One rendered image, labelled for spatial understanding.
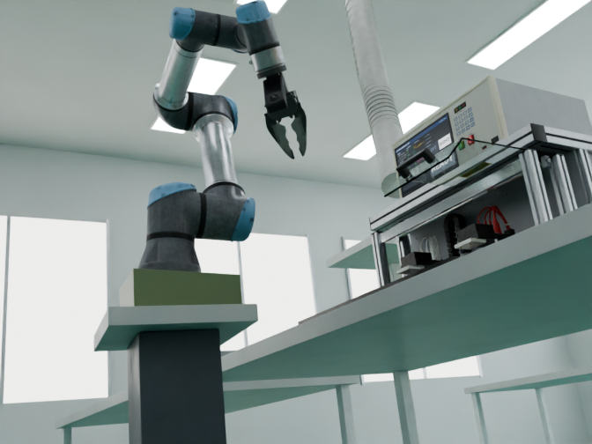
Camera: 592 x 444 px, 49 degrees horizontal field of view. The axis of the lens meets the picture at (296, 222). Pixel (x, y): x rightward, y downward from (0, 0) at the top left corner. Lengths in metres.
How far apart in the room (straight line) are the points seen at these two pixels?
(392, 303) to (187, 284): 0.46
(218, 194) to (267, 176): 5.64
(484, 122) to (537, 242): 0.73
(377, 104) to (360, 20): 0.58
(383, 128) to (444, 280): 2.15
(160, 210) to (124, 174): 5.07
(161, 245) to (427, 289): 0.62
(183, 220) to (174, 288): 0.17
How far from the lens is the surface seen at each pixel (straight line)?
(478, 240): 1.68
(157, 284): 1.49
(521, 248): 1.17
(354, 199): 7.78
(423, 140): 2.00
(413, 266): 1.84
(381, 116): 3.45
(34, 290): 6.10
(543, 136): 1.69
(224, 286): 1.52
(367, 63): 3.69
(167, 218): 1.56
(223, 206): 1.60
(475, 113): 1.86
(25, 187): 6.39
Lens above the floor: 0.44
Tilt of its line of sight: 19 degrees up
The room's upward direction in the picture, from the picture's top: 6 degrees counter-clockwise
